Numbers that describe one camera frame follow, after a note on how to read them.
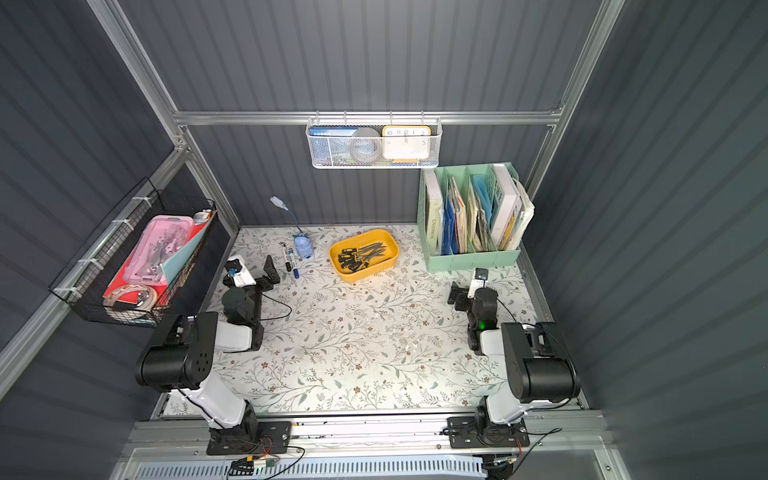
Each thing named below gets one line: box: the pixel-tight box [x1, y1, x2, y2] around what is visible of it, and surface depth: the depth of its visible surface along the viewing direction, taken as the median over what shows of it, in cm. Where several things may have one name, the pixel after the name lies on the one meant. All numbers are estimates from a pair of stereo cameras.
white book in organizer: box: [490, 163, 523, 251], surface depth 100 cm
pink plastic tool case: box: [123, 215, 195, 287], surface depth 74 cm
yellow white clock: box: [382, 125, 432, 164], surface depth 90 cm
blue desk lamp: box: [270, 195, 314, 259], surface depth 108 cm
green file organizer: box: [416, 162, 521, 274], surface depth 101 cm
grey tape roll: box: [349, 127, 382, 164], surface depth 90 cm
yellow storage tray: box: [329, 229, 399, 283], surface depth 111 cm
